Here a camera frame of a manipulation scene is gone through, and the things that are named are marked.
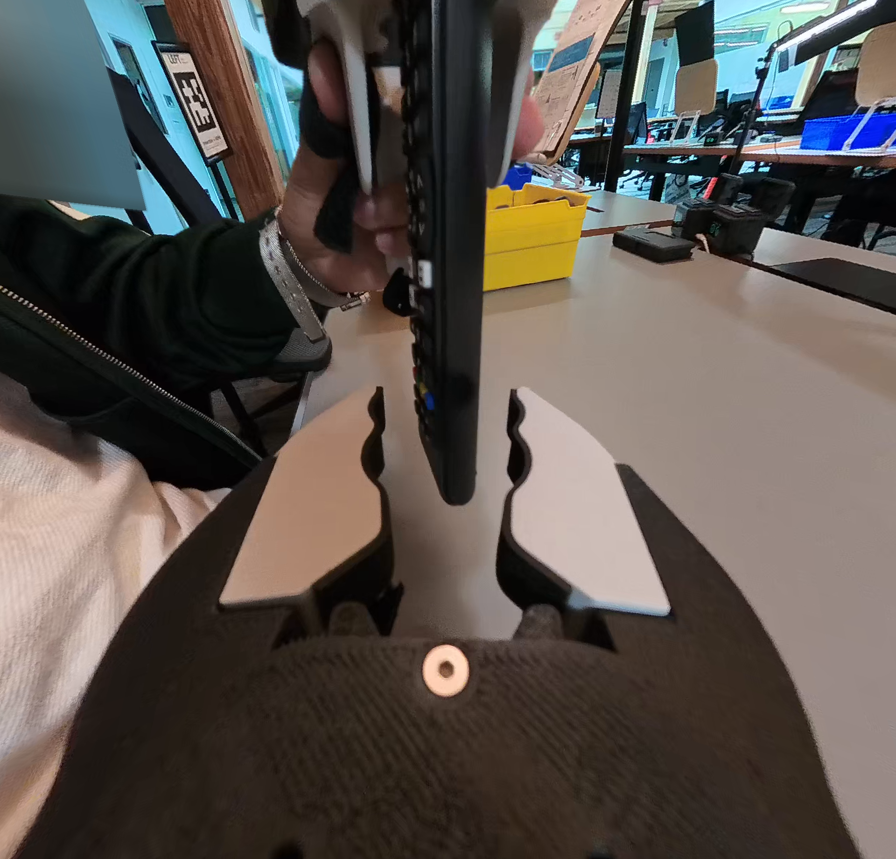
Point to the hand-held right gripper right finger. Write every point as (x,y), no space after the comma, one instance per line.
(581,523)

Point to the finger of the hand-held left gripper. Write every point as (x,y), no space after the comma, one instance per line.
(357,4)
(518,26)

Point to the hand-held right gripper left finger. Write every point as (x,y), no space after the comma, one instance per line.
(315,516)

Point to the yellow plastic bin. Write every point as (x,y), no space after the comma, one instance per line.
(532,243)

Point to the person's left forearm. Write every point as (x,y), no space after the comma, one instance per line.
(175,292)

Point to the person's left hand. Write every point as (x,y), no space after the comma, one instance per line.
(315,201)

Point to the wooden pillar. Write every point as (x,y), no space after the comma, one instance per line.
(224,89)

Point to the framed marker poster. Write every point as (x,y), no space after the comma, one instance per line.
(154,145)
(192,103)

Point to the black pole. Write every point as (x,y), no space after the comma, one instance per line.
(626,82)

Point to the blue plastic bin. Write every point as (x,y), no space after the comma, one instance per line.
(840,134)
(519,176)

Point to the white board stand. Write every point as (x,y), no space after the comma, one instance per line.
(556,173)

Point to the black office chair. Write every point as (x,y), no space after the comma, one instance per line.
(304,355)

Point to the black screen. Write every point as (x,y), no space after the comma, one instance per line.
(696,33)

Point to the small wooden board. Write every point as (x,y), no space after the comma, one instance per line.
(696,89)

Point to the silver mesh watch band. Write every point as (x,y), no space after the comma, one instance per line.
(287,278)

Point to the flat black device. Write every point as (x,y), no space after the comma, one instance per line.
(651,244)

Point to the black battery charger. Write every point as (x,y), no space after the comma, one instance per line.
(693,220)
(735,232)

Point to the cream trousers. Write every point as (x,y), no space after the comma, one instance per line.
(63,593)

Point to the dark green jacket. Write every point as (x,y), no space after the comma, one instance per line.
(84,313)

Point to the black desk lamp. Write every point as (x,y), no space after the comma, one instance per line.
(840,33)

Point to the black desk mat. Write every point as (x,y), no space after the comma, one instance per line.
(840,281)

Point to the large wooden board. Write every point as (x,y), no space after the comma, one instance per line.
(880,68)

